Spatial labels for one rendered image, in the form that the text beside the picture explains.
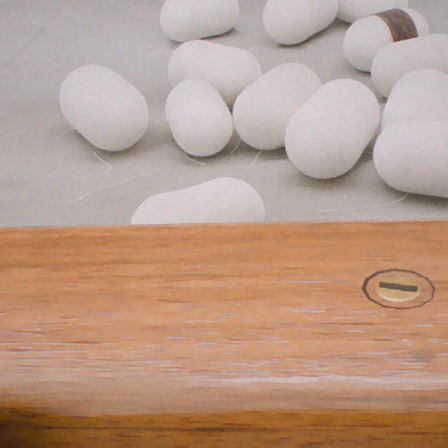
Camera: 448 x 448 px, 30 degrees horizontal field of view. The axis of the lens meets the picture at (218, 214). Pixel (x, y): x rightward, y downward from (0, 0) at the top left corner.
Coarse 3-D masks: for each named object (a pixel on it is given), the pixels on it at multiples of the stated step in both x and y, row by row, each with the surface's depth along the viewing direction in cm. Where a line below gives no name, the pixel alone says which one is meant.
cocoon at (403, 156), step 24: (408, 120) 22; (432, 120) 22; (384, 144) 22; (408, 144) 21; (432, 144) 21; (384, 168) 22; (408, 168) 21; (432, 168) 21; (408, 192) 22; (432, 192) 22
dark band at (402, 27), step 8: (376, 16) 30; (384, 16) 30; (392, 16) 30; (400, 16) 30; (408, 16) 30; (392, 24) 30; (400, 24) 30; (408, 24) 30; (392, 32) 30; (400, 32) 30; (408, 32) 30; (416, 32) 30; (400, 40) 30
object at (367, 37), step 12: (408, 12) 30; (360, 24) 30; (372, 24) 30; (384, 24) 30; (420, 24) 30; (348, 36) 30; (360, 36) 30; (372, 36) 29; (384, 36) 29; (420, 36) 30; (348, 48) 30; (360, 48) 30; (372, 48) 29; (348, 60) 30; (360, 60) 30; (372, 60) 30
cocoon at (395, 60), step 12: (432, 36) 28; (444, 36) 28; (384, 48) 28; (396, 48) 27; (408, 48) 27; (420, 48) 27; (432, 48) 27; (444, 48) 27; (384, 60) 27; (396, 60) 27; (408, 60) 27; (420, 60) 27; (432, 60) 27; (444, 60) 27; (372, 72) 28; (384, 72) 27; (396, 72) 27; (444, 72) 27; (384, 84) 27
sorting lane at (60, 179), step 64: (0, 0) 43; (64, 0) 43; (128, 0) 42; (256, 0) 40; (0, 64) 34; (64, 64) 34; (128, 64) 33; (320, 64) 32; (0, 128) 28; (64, 128) 28; (0, 192) 24; (64, 192) 24; (128, 192) 24; (320, 192) 23; (384, 192) 23
